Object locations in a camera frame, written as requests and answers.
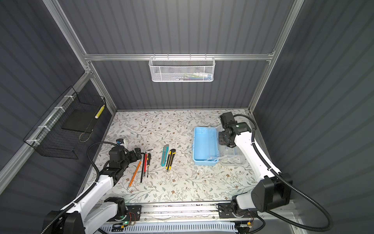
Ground markers in white basket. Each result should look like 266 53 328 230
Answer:
171 72 213 82

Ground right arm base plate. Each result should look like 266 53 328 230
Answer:
215 203 253 219

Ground teal utility knife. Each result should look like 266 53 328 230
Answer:
161 144 169 167

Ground black yellow screwdriver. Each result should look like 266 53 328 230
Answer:
146 153 152 177

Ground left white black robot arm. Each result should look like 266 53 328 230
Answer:
41 144 143 234

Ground blue plastic tool box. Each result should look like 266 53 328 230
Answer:
192 127 219 166

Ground white wire mesh basket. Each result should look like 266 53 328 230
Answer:
149 58 216 82

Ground black wire mesh basket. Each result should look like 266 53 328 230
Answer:
23 87 106 160

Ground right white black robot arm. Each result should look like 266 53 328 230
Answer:
218 112 292 214

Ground white slotted cable duct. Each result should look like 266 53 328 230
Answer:
100 221 239 234

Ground black foam pad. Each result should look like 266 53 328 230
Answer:
61 109 98 133

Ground orange pencil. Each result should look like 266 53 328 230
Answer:
128 160 142 188

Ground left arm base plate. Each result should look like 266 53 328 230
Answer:
108 205 142 222

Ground red handled hex key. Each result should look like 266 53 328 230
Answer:
143 149 153 177

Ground yellow black utility knife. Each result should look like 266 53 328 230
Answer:
166 149 176 172

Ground clear tool box lid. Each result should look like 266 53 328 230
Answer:
218 145 246 166

